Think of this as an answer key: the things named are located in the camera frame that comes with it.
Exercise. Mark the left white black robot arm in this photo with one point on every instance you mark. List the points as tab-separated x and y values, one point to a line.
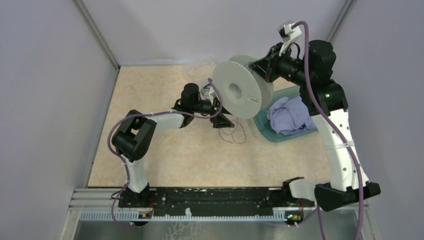
130	138

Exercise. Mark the aluminium frame rail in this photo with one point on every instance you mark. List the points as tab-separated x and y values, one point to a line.
92	198

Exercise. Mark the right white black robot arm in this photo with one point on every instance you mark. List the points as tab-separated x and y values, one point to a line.
328	107

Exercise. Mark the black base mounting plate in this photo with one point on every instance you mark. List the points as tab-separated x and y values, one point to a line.
218	209

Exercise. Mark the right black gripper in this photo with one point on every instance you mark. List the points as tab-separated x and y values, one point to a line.
266	67

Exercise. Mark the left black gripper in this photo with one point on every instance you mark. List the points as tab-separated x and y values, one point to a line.
220	120

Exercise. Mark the white perforated cable spool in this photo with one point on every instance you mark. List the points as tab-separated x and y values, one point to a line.
243	92

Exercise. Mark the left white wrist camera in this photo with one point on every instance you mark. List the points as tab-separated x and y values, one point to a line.
213	97

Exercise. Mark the clear plastic container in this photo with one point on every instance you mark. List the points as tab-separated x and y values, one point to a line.
199	72

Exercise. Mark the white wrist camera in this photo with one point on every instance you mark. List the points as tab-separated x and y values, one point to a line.
289	34
213	97

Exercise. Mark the teal plastic basin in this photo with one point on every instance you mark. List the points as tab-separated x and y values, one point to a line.
263	124

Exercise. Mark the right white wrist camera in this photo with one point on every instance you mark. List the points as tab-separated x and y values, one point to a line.
289	34

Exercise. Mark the white slotted cable duct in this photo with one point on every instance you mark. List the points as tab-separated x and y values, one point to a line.
140	216

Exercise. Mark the lavender cloth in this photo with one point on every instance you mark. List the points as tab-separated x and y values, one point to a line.
290	116

